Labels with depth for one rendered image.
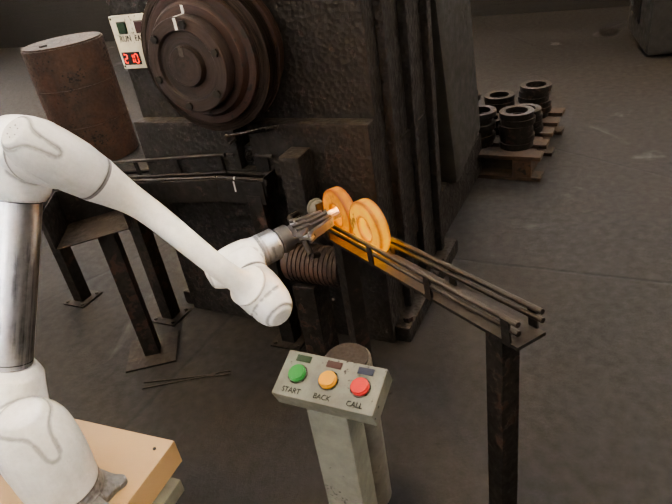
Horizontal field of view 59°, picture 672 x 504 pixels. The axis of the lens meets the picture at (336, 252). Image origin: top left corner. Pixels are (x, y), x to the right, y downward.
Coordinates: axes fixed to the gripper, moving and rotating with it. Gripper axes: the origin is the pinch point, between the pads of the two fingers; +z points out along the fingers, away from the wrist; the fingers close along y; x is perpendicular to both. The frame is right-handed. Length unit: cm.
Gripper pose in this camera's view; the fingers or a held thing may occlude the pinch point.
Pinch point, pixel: (339, 211)
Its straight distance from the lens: 169.9
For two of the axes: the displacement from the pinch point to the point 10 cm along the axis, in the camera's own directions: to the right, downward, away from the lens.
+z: 8.4, -4.4, 3.2
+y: 5.0, 3.8, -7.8
